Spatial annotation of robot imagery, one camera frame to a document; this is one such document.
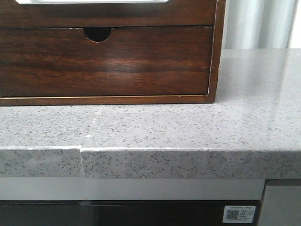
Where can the dark wooden drawer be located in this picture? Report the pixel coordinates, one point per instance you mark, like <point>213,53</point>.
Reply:
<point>173,12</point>
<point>169,60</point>

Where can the dark wooden drawer cabinet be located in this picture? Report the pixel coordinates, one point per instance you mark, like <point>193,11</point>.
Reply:
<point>99,34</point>

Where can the white curtain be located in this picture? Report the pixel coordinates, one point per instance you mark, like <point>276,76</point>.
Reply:
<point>253,24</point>

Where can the white QR code sticker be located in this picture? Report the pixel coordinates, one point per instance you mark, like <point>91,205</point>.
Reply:
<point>238,214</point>

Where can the grey cabinet door panel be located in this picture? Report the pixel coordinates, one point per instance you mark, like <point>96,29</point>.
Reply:
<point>281,204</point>

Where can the white tray on cabinet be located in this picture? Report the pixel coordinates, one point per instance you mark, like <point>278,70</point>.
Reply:
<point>36,2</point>

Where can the black glass oven front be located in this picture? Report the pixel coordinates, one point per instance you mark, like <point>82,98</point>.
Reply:
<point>120,213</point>

